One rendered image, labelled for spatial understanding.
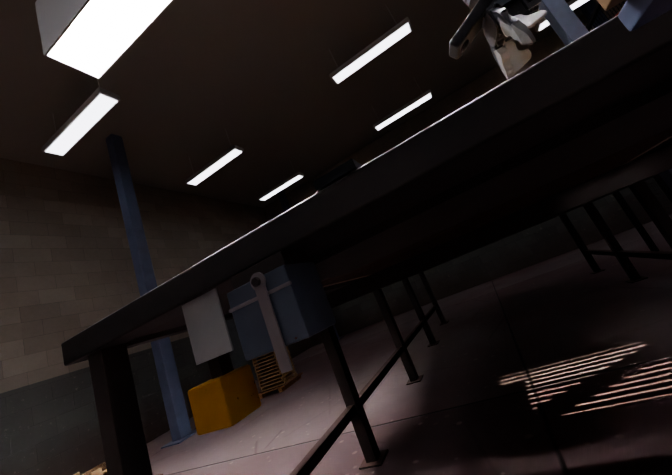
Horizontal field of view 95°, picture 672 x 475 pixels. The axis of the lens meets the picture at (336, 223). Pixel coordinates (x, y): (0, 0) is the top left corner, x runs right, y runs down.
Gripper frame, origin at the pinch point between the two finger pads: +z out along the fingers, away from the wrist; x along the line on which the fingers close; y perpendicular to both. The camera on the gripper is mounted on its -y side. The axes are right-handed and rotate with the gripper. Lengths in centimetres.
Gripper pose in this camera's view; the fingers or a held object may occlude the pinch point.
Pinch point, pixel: (522, 70)
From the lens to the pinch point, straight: 75.7
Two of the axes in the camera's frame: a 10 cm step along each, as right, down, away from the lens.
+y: 8.5, -4.3, -2.9
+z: 3.7, 9.0, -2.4
